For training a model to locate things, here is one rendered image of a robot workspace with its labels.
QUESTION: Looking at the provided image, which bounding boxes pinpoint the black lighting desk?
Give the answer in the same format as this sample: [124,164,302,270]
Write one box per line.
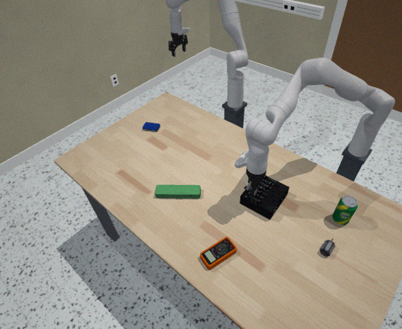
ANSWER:
[240,175,289,220]

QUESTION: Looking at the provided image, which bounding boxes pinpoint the green drink can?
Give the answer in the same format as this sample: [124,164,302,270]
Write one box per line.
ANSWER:
[332,195,357,225]

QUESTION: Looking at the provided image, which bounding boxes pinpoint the orange digital multimeter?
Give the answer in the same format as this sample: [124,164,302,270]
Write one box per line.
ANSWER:
[200,237,237,270]

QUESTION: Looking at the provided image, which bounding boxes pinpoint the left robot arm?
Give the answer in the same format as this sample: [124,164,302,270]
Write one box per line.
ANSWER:
[235,58,395,175]

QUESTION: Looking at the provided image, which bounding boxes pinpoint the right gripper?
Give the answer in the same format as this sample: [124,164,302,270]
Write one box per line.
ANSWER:
[168,32,188,57]

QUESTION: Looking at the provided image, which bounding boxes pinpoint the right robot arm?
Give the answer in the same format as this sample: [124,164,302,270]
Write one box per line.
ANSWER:
[166,0,249,108]

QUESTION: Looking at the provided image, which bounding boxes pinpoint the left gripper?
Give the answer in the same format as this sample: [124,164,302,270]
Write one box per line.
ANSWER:
[244,170,266,195]

